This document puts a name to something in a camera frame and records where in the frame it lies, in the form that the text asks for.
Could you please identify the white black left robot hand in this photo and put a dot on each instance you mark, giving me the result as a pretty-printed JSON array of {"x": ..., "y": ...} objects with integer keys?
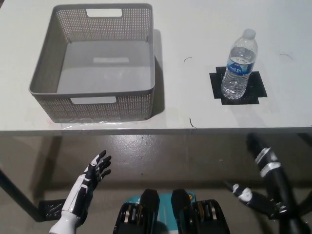
[{"x": 85, "y": 180}]

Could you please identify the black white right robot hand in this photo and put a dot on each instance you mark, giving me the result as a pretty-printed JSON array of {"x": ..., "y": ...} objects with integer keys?
[{"x": 275, "y": 178}]

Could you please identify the clear plastic water bottle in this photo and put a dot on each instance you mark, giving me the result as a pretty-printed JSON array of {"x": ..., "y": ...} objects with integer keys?
[{"x": 237, "y": 73}]

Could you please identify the clear tape strip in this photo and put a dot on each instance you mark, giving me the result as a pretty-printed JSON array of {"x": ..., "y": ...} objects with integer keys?
[{"x": 97, "y": 124}]

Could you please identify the black metal table leg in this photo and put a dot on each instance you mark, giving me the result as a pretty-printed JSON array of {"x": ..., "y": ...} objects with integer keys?
[{"x": 19, "y": 195}]

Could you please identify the black tape square patch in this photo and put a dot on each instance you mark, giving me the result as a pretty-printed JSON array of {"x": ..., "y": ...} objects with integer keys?
[{"x": 256, "y": 87}]

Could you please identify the grey perforated plastic basket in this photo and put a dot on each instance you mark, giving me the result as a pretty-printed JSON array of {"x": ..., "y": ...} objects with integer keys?
[{"x": 102, "y": 70}]

